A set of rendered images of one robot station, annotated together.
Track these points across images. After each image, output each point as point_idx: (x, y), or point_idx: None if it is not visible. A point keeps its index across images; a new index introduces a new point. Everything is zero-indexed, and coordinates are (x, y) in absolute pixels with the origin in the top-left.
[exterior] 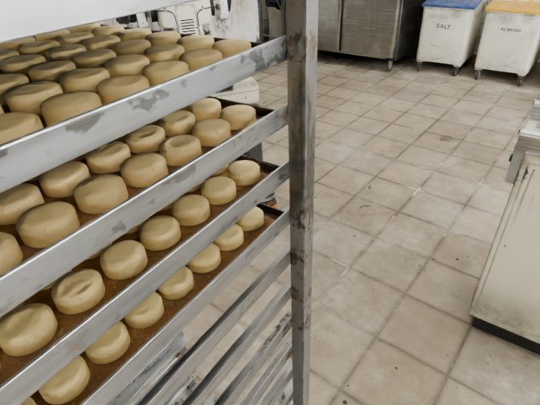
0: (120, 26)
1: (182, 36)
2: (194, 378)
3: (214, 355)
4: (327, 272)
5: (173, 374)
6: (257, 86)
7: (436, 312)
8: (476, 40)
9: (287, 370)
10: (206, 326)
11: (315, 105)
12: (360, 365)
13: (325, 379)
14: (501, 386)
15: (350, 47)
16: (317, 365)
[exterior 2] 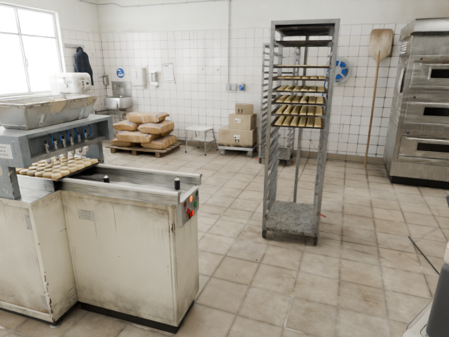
0: (311, 89)
1: (296, 91)
2: (312, 223)
3: (325, 263)
4: (297, 319)
5: (274, 128)
6: (447, 245)
7: (215, 305)
8: None
9: (270, 179)
10: (342, 272)
11: (267, 101)
12: (254, 272)
13: (268, 265)
14: None
15: None
16: (274, 269)
